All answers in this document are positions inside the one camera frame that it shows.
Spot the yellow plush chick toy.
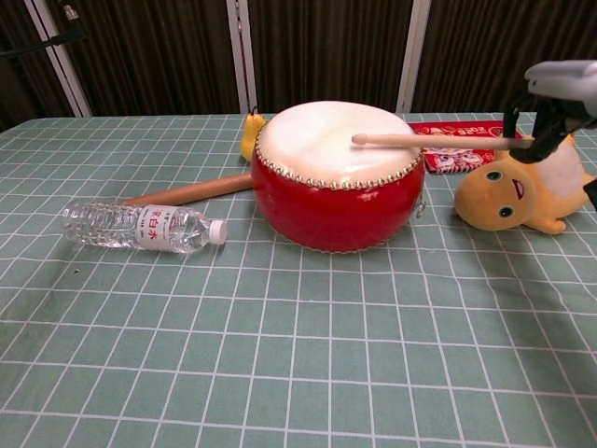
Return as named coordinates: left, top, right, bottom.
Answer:
left=453, top=133, right=597, bottom=235

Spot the light wooden drumstick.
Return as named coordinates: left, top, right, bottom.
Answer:
left=350, top=132, right=535, bottom=152

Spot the yellow pear toy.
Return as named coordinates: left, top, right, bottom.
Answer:
left=239, top=106, right=268, bottom=164

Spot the red envelope packet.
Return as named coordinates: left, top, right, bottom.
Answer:
left=408, top=119, right=524, bottom=178

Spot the clear plastic water bottle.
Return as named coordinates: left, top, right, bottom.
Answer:
left=61, top=197, right=229, bottom=256

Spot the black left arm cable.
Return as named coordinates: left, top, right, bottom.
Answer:
left=0, top=4, right=88, bottom=60

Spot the white partition post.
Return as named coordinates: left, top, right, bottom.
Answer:
left=395, top=0, right=434, bottom=115
left=225, top=0, right=259, bottom=117
left=25, top=0, right=93, bottom=119

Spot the red drum with white skin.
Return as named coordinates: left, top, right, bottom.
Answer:
left=249, top=99, right=427, bottom=256

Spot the brown wooden rolling pin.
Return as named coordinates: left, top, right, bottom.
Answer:
left=121, top=171, right=254, bottom=207

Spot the green checked tablecloth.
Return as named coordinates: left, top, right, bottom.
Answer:
left=0, top=110, right=597, bottom=448

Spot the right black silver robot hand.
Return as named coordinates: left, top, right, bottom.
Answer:
left=502, top=59, right=597, bottom=212

